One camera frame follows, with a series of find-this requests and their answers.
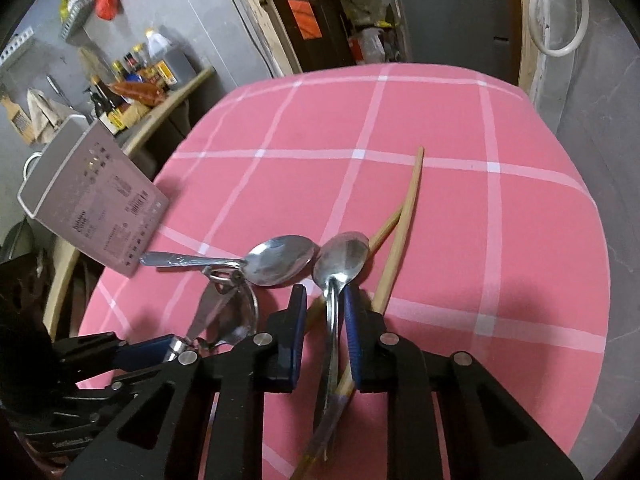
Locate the wooden chopstick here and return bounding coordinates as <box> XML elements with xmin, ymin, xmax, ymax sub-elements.
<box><xmin>305</xmin><ymin>207</ymin><xmax>401</xmax><ymax>332</ymax></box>
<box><xmin>290</xmin><ymin>145</ymin><xmax>426</xmax><ymax>480</ymax></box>

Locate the dark soy sauce bottle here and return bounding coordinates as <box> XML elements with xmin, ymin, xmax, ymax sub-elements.
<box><xmin>91</xmin><ymin>75</ymin><xmax>128</xmax><ymax>133</ymax></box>

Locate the red plastic bag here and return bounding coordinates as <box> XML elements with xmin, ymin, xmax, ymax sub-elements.
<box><xmin>93</xmin><ymin>0</ymin><xmax>120</xmax><ymax>22</ymax></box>

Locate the grey wall rack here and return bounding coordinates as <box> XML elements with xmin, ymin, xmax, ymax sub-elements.
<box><xmin>60</xmin><ymin>0</ymin><xmax>94</xmax><ymax>41</ymax></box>

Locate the orange snack packet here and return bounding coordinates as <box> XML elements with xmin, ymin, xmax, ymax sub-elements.
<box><xmin>108</xmin><ymin>81</ymin><xmax>166</xmax><ymax>107</ymax></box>

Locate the wire handled steel tool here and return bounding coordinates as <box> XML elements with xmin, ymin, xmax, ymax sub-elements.
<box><xmin>164</xmin><ymin>266</ymin><xmax>259</xmax><ymax>362</ymax></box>

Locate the steel spoon plain handle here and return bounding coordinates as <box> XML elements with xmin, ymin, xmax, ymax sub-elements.
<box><xmin>311</xmin><ymin>231</ymin><xmax>371</xmax><ymax>456</ymax></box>

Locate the wooden grater board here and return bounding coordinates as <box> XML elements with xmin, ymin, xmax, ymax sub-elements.
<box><xmin>1</xmin><ymin>94</ymin><xmax>36</xmax><ymax>145</ymax></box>

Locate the large oil jug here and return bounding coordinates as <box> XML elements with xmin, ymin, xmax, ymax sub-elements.
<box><xmin>145</xmin><ymin>28</ymin><xmax>196</xmax><ymax>90</ymax></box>

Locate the white hose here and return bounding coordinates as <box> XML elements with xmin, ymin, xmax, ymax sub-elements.
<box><xmin>527</xmin><ymin>0</ymin><xmax>591</xmax><ymax>59</ymax></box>

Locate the chrome faucet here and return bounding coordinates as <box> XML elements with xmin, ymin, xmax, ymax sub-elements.
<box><xmin>22</xmin><ymin>152</ymin><xmax>42</xmax><ymax>181</ymax></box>

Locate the grey cabinet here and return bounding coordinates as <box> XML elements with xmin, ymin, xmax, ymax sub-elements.
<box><xmin>400</xmin><ymin>0</ymin><xmax>520</xmax><ymax>84</ymax></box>

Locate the steel spoon patterned handle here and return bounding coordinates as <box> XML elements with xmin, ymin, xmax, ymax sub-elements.
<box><xmin>140</xmin><ymin>235</ymin><xmax>319</xmax><ymax>287</ymax></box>

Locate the white perforated utensil holder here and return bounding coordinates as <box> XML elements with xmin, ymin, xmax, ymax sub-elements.
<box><xmin>17</xmin><ymin>115</ymin><xmax>169</xmax><ymax>278</ymax></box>

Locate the pink checkered tablecloth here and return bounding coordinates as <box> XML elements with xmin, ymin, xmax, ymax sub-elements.
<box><xmin>77</xmin><ymin>62</ymin><xmax>612</xmax><ymax>480</ymax></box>

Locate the white wall shelf basket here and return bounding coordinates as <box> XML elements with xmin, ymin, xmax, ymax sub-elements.
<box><xmin>0</xmin><ymin>27</ymin><xmax>34</xmax><ymax>70</ymax></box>

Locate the beige hanging towel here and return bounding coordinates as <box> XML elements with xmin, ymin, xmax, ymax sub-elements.
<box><xmin>26</xmin><ymin>89</ymin><xmax>72</xmax><ymax>144</ymax></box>

